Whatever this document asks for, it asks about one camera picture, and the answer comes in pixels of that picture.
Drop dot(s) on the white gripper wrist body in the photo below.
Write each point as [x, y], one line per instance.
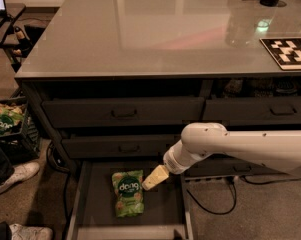
[170, 163]

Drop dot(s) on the white sneaker lower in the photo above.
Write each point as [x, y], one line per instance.
[20, 232]

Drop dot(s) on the top right drawer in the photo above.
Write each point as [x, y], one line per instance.
[253, 111]

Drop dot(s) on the open bottom left drawer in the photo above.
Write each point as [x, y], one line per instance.
[111, 204]

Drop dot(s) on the black white marker board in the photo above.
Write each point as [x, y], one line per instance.
[286, 52]

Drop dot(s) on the grey drawer cabinet counter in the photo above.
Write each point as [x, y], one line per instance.
[208, 49]

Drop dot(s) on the bottom right drawer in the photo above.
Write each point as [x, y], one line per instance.
[224, 166]

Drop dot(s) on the green chip bag in crate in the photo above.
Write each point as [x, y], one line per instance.
[11, 118]

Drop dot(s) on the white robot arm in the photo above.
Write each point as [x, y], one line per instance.
[275, 149]

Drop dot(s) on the green rice chip bag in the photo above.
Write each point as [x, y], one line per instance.
[129, 193]

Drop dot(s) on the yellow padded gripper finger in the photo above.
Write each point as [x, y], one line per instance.
[157, 176]

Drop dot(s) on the black crate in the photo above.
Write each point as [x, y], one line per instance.
[23, 144]

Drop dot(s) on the middle left drawer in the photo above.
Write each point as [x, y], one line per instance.
[118, 146]

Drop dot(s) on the top left drawer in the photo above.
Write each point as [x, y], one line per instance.
[66, 113]

